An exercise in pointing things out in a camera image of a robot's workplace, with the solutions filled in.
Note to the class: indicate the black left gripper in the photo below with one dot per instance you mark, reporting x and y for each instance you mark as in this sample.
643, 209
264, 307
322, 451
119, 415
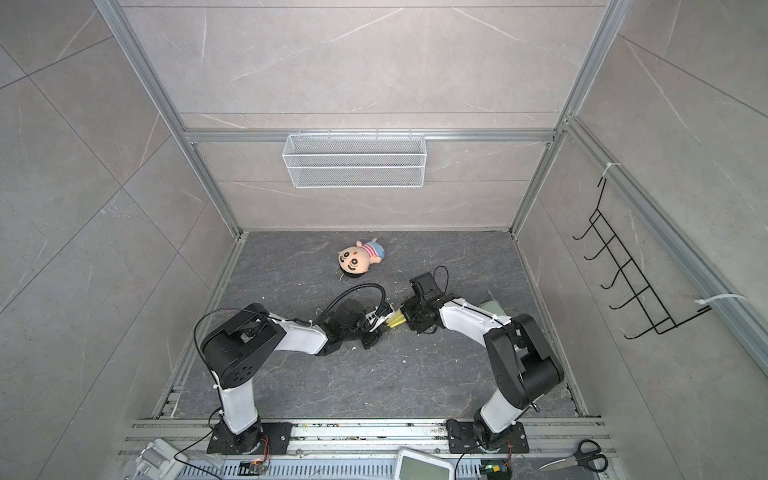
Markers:
375, 338

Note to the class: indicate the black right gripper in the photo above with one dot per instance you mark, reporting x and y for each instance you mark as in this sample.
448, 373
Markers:
406, 309

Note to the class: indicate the yellow square paper sheet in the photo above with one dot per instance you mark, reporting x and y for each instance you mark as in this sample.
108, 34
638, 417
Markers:
398, 318

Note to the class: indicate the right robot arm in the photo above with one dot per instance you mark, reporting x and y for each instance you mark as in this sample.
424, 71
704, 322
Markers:
523, 362

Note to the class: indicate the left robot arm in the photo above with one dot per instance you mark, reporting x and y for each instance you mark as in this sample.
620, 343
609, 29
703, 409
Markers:
236, 350

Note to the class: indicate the plush doll toy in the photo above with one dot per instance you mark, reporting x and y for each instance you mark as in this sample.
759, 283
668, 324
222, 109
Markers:
356, 260

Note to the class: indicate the white digital scale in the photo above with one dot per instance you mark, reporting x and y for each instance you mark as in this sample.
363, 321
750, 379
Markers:
416, 465

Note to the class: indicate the small green circuit board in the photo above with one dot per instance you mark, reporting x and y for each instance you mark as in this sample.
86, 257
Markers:
496, 471

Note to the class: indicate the white device bottom left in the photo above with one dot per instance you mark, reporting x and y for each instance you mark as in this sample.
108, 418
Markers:
160, 461

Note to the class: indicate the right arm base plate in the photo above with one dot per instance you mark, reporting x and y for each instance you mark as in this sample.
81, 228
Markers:
474, 437

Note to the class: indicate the white wire mesh basket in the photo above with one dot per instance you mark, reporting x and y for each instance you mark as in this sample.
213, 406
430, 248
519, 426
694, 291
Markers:
355, 160

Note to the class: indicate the small red-wired circuit board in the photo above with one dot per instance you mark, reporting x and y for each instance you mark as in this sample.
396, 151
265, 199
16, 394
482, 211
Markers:
253, 468

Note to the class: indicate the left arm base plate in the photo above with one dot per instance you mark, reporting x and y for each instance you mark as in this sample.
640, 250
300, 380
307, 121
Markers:
274, 436

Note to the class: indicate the black handled scissors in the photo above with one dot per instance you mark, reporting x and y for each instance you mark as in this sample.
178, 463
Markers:
588, 455

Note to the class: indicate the black wire hook rack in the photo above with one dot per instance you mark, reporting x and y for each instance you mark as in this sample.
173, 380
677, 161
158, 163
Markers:
656, 317

